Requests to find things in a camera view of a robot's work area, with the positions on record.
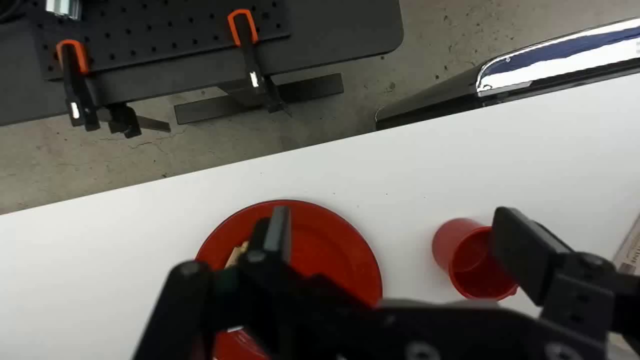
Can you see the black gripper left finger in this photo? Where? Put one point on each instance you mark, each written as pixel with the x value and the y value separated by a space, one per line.
pixel 274 232

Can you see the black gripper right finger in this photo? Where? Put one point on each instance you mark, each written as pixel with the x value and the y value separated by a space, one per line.
pixel 527 257

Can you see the orange round plate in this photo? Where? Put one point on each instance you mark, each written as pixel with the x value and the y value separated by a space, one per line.
pixel 327 246

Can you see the white and blue striped board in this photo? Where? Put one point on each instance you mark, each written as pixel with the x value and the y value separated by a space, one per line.
pixel 567 57

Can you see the black perforated work table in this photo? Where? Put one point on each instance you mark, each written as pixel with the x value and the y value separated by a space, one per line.
pixel 321 33

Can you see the silver metal bracket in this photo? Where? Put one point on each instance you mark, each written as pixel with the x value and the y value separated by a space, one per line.
pixel 62 6

